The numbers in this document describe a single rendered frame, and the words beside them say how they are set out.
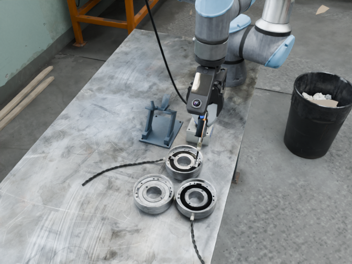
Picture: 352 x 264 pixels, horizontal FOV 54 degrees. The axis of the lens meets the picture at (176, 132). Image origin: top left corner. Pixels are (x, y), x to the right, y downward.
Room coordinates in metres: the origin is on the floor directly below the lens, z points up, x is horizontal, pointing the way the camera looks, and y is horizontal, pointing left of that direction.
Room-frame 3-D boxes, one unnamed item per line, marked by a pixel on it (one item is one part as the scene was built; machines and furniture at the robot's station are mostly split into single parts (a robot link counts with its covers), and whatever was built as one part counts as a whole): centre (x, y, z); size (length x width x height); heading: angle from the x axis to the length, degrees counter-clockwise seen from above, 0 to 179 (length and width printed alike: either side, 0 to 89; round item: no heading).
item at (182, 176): (0.64, -0.02, 0.82); 0.10 x 0.10 x 0.04
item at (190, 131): (0.78, -0.08, 0.82); 0.08 x 0.07 x 0.05; 162
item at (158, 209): (0.54, 0.06, 0.82); 0.10 x 0.10 x 0.04
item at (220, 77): (0.71, -0.08, 1.07); 0.09 x 0.08 x 0.12; 160
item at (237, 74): (1.11, -0.19, 0.85); 0.15 x 0.15 x 0.10
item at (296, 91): (1.54, -0.82, 0.21); 0.34 x 0.34 x 0.43
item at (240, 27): (1.11, -0.20, 0.97); 0.13 x 0.12 x 0.14; 56
